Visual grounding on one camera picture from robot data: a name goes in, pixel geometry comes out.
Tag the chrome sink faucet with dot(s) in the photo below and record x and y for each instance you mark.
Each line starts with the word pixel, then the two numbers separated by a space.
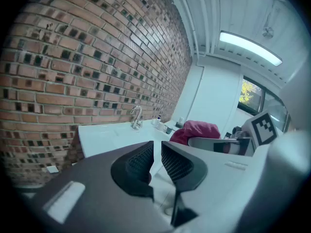
pixel 137 120

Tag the dark-framed window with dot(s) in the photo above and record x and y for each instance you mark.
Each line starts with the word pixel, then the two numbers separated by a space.
pixel 252 96

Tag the white sink basin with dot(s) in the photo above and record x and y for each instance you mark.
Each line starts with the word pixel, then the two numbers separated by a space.
pixel 104 137

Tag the long ceiling light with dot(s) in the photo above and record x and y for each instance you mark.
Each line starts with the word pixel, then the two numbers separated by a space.
pixel 250 47

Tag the red cloth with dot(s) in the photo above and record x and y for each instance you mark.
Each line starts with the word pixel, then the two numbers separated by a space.
pixel 196 128

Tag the white blue-capped soap bottle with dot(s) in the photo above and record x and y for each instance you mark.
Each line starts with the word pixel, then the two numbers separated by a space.
pixel 158 122

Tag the dark small container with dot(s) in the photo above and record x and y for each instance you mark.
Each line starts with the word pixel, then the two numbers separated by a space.
pixel 179 124

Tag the white ceiling pipes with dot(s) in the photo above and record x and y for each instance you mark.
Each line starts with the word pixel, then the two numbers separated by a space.
pixel 201 18

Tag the round ceiling detector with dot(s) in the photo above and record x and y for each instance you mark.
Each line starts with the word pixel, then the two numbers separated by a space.
pixel 267 32

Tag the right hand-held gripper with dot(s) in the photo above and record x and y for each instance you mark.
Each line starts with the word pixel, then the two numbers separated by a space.
pixel 263 128

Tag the teal cup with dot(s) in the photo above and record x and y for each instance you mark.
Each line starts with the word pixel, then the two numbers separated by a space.
pixel 169 129

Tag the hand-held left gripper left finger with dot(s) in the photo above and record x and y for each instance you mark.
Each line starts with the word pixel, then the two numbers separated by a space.
pixel 136 178

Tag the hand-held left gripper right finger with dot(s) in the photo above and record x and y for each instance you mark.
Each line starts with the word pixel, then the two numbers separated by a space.
pixel 192 176

